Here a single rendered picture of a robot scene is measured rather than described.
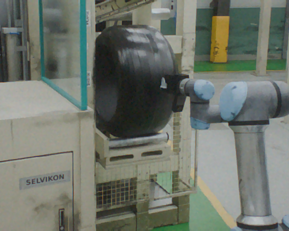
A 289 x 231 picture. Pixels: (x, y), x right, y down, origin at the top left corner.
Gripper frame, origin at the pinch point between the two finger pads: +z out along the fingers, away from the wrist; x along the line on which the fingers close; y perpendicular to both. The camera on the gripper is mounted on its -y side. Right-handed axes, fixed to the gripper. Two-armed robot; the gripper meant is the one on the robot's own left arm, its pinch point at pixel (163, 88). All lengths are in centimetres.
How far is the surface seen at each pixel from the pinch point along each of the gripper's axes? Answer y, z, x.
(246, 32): 35, 774, -674
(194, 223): -111, 88, -69
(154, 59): 13.6, 3.7, 1.8
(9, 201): -22, -51, 78
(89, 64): 12.0, 20.5, 28.4
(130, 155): -34.9, 19.9, 8.9
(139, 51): 17.2, 5.6, 8.7
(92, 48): 19.9, 19.7, 26.9
